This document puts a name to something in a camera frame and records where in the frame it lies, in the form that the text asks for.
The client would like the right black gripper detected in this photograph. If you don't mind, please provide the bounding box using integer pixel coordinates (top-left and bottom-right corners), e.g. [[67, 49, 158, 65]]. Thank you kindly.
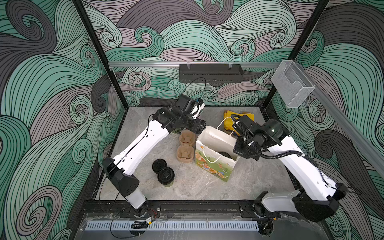
[[233, 135, 263, 160]]

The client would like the white paper takeout bag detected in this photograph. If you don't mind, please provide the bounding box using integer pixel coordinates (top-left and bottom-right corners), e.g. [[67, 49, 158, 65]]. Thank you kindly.
[[195, 126, 240, 182]]

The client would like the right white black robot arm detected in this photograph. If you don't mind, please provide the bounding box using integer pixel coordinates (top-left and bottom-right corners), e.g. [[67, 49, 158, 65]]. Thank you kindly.
[[231, 114, 347, 222]]

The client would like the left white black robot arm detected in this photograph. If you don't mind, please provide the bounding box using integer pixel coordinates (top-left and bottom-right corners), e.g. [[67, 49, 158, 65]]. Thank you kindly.
[[102, 95, 206, 215]]

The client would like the yellow napkin stack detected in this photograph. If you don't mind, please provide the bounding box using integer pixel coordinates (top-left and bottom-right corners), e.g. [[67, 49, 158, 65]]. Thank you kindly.
[[223, 110, 255, 133]]

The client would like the brown pulp cup carrier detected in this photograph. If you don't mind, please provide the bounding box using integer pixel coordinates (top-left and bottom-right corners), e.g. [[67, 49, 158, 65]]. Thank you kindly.
[[176, 130, 196, 163]]

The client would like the stack of black cup lids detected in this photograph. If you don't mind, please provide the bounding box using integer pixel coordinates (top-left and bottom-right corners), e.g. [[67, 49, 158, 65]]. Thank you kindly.
[[152, 159, 168, 174]]

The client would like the black wall-mounted tray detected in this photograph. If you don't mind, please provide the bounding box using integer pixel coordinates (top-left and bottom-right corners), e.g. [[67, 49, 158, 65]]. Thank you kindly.
[[179, 65, 244, 83]]

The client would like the clear acrylic wall holder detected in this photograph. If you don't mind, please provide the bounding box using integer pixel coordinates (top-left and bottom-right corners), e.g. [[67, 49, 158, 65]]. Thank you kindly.
[[271, 60, 315, 109]]

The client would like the aluminium rail back wall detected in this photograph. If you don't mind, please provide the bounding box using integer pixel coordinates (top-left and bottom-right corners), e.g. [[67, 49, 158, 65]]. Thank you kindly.
[[108, 61, 281, 68]]

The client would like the aluminium rail wall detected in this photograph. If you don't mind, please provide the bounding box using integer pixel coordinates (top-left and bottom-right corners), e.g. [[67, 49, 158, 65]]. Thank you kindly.
[[297, 63, 384, 177], [108, 61, 281, 68]]

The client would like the aluminium rail right wall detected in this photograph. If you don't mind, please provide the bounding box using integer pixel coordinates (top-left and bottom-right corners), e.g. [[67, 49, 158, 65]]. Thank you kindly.
[[297, 63, 384, 177]]

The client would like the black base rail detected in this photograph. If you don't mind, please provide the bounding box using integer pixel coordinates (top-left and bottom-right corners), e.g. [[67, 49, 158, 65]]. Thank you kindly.
[[80, 200, 277, 219]]

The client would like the white slotted cable duct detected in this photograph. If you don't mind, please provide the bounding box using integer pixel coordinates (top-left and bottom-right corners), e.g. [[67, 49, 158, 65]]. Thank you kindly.
[[84, 220, 259, 232]]

